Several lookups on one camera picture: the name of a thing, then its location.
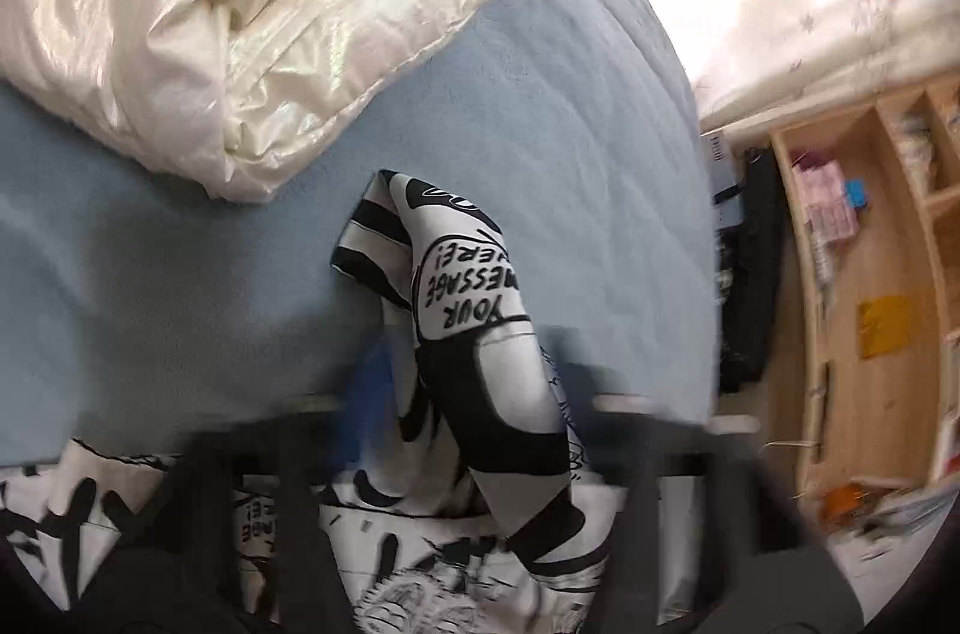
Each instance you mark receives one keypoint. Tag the wooden shelf unit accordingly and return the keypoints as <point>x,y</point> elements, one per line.
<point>885,394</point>

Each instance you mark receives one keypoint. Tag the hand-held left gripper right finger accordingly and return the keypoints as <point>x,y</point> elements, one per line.
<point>579,394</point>

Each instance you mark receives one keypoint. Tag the black bag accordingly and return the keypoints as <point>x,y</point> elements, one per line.
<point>754,274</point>

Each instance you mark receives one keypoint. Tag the orange packet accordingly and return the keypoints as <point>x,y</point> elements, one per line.
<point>841,503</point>

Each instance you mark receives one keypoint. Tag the cream shiny duvet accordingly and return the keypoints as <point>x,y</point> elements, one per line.
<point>225,19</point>

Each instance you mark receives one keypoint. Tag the black and white printed garment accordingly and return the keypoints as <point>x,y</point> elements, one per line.
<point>465,304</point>

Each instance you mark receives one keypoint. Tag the small blue box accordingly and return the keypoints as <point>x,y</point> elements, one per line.
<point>859,195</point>

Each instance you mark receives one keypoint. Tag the yellow paper sheet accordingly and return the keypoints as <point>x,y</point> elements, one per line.
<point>885,326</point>

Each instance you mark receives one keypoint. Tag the pile of white papers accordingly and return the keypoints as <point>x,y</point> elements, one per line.
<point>900,518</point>

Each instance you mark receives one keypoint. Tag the light blue bed sheet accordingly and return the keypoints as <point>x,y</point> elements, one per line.
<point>540,154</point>

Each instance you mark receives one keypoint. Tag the pink packets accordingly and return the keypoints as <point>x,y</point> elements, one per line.
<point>825,203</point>

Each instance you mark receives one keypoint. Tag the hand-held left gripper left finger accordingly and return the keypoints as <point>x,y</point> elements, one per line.
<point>367,379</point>

